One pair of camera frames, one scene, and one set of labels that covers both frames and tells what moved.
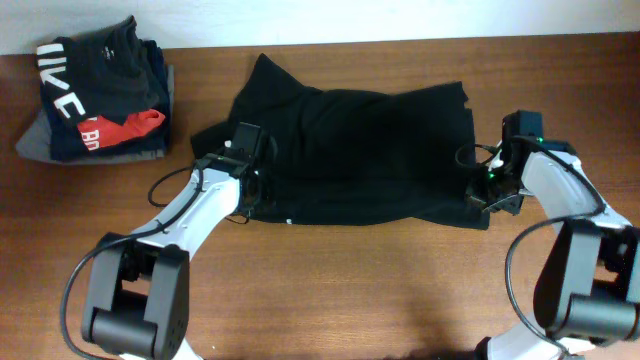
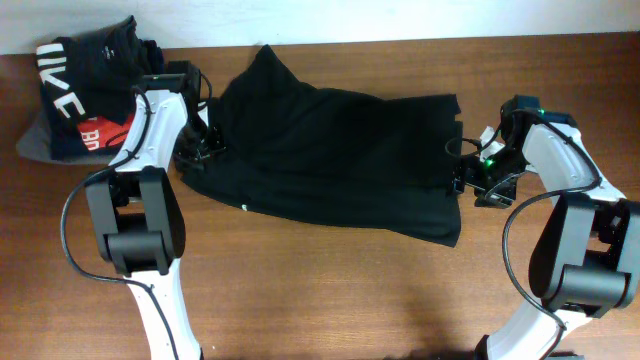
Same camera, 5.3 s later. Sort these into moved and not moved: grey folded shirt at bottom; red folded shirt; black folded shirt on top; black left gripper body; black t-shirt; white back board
Moved: black left gripper body; black t-shirt
Not moved: black folded shirt on top; white back board; red folded shirt; grey folded shirt at bottom
